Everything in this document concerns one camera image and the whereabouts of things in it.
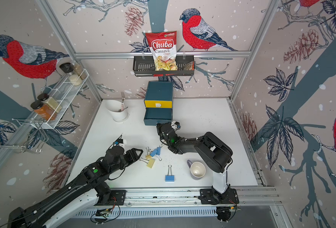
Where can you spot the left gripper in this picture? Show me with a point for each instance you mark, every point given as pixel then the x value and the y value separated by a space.
pixel 136 156

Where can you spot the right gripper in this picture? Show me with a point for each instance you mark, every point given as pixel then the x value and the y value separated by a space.
pixel 160 128

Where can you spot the blue binder clip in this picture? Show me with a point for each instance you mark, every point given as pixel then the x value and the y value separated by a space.
pixel 158 149
pixel 169 177
pixel 153 153

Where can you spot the yellow top drawer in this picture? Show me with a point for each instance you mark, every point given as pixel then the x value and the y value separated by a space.
pixel 158 104

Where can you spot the blue binder clip front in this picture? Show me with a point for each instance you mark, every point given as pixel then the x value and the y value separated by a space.
pixel 169 177

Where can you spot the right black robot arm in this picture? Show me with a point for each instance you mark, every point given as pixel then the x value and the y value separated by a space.
pixel 214 153

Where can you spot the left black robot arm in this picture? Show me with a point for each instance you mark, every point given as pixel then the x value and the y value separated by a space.
pixel 88 189

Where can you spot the yellow binder clip small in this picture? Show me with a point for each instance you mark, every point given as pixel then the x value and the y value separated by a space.
pixel 148 155

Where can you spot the yellow binder clip lower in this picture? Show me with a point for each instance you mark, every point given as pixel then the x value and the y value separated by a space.
pixel 150 162

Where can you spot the teal drawer cabinet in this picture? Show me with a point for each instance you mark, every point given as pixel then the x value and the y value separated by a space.
pixel 159 91

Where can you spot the purple mug white inside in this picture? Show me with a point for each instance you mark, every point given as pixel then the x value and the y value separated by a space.
pixel 197 169

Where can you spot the white utensil cup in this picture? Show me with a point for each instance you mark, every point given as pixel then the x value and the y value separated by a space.
pixel 117 110

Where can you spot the metal fork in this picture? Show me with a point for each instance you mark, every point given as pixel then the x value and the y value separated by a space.
pixel 123 97

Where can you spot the Chuba cassava chips bag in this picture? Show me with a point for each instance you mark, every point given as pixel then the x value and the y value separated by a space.
pixel 163 48

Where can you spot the orange spice jar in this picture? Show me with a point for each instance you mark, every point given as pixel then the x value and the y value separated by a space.
pixel 43 110

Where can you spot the yellow spice jar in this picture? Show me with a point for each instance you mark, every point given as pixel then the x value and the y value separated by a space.
pixel 50 101

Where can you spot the brown spice jar rear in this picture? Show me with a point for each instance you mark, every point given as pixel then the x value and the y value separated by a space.
pixel 78 69

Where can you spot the white spice jar black lid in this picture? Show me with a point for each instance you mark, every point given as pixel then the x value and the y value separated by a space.
pixel 73 77

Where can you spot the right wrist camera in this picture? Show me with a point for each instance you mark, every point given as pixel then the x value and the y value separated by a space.
pixel 175 125

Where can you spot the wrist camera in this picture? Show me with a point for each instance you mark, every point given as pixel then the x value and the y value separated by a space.
pixel 175 125
pixel 119 141

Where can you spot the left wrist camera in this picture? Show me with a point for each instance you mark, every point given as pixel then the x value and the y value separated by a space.
pixel 119 141

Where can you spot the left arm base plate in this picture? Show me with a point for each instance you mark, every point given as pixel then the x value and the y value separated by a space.
pixel 114 197

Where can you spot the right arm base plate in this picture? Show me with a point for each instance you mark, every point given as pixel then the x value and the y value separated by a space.
pixel 213 197

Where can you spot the black wire wall basket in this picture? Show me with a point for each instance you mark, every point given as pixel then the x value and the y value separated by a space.
pixel 150 67

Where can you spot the white wire spice rack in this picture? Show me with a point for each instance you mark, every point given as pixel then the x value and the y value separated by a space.
pixel 64 93

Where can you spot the chrome wire rack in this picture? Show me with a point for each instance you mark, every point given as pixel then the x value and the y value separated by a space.
pixel 23 136

